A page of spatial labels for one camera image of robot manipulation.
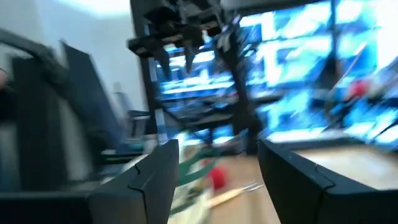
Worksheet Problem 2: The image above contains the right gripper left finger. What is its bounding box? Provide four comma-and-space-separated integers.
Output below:
88, 139, 180, 224

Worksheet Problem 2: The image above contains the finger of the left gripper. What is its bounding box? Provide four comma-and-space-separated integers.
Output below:
156, 45, 173, 81
184, 41, 197, 75

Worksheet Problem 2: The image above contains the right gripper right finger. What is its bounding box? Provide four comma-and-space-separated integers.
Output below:
257, 138, 346, 224

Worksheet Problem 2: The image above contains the white green canvas gardening bag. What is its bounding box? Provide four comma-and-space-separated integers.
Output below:
169, 146, 220, 224

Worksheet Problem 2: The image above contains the wooden handle hand rake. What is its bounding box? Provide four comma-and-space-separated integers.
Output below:
205, 182, 265, 210

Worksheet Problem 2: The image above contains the red black garden glove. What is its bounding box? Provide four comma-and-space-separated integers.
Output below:
208, 167, 228, 191

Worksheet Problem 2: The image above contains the black frame post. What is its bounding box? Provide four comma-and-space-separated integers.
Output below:
139, 55, 169, 144
223, 30, 261, 155

